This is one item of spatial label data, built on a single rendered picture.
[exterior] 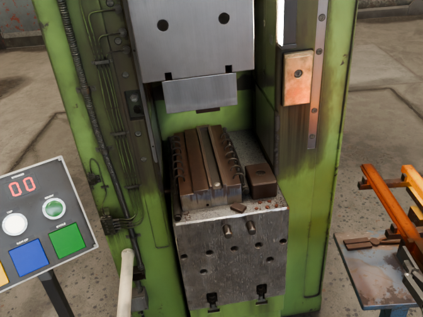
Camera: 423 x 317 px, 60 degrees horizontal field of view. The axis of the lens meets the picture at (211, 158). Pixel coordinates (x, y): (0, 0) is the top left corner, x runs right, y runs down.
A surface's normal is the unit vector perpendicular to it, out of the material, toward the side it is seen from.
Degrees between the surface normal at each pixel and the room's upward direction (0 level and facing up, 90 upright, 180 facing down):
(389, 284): 0
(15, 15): 90
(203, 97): 90
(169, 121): 90
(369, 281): 0
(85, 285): 0
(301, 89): 90
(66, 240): 60
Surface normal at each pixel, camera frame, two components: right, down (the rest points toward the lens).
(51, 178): 0.43, -0.05
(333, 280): -0.08, -0.83
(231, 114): 0.14, 0.53
